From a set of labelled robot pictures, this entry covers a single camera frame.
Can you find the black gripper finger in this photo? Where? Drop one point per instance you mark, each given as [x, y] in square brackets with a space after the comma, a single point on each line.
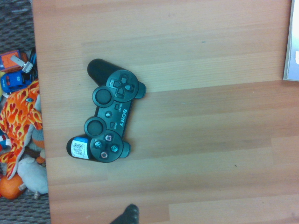
[129, 215]

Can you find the black Sony gamepad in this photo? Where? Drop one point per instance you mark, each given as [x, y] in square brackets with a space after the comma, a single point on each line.
[112, 112]

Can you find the grey woven basket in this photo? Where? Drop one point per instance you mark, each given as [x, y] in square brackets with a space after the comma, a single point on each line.
[16, 23]

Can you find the grey plush toy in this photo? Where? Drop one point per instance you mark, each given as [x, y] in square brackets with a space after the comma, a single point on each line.
[32, 173]

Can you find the orange round toy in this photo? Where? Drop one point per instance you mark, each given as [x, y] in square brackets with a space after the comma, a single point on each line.
[10, 187]

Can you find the orange flame pattern plush toy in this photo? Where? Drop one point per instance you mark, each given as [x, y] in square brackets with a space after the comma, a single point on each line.
[18, 116]

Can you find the blue toy truck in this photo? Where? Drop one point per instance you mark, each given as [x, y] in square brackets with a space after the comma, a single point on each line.
[12, 81]

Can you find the orange toy box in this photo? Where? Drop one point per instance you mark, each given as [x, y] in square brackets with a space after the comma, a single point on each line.
[9, 60]

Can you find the grey book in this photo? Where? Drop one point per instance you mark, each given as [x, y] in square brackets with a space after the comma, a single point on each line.
[293, 46]

